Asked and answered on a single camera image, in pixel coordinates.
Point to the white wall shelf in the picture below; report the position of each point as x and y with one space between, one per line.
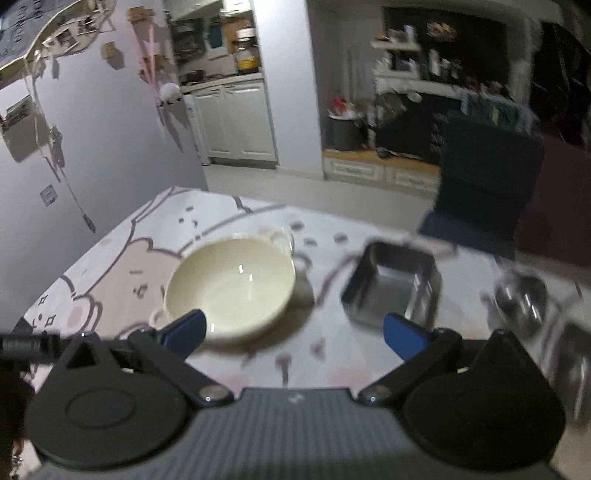
406 69

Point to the wall switch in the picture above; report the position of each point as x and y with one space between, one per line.
49 194

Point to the maroon chair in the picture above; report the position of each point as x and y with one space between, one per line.
561 203

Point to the wall poster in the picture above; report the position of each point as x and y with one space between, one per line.
27 32

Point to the dark blue chair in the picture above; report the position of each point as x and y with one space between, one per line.
485 184

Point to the wooden bench cabinet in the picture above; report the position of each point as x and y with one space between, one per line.
378 168

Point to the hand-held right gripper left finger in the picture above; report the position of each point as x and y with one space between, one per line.
184 328

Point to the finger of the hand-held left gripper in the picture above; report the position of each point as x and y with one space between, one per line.
27 344

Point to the grey bin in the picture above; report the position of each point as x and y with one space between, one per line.
345 134

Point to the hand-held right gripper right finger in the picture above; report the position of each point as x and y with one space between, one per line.
404 337

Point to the small square steel dish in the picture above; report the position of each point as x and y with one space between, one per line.
570 369

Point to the black sign board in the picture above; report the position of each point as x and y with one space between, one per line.
415 129

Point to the small round steel bowl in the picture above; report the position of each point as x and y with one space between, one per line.
519 297

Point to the white kitchen cabinet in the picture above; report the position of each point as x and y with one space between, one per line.
235 120

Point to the large square steel dish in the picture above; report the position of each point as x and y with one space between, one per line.
392 281

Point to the bear print tablecloth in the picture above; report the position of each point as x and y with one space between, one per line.
286 369

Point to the white plush wall ornament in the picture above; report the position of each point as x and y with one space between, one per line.
170 91

